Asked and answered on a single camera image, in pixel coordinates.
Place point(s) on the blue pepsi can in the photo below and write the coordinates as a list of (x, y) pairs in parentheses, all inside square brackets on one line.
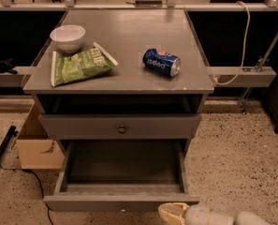
[(162, 62)]

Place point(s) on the grey drawer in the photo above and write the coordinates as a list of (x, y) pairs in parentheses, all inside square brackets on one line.
[(120, 176), (119, 126)]

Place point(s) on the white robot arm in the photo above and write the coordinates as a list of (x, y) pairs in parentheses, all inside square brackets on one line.
[(243, 218)]

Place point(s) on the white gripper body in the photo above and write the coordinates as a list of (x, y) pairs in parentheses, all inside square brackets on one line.
[(197, 217)]

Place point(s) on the cardboard box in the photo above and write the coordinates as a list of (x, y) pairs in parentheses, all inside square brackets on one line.
[(36, 150)]

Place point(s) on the black object on rail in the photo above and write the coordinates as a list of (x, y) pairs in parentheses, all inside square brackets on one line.
[(6, 67)]

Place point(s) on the white ceramic bowl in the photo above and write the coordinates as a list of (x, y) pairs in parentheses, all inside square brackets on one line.
[(68, 38)]

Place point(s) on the green chip bag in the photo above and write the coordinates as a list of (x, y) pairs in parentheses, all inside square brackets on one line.
[(80, 66)]

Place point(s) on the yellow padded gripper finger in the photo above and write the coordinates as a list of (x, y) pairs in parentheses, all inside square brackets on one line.
[(173, 212)]

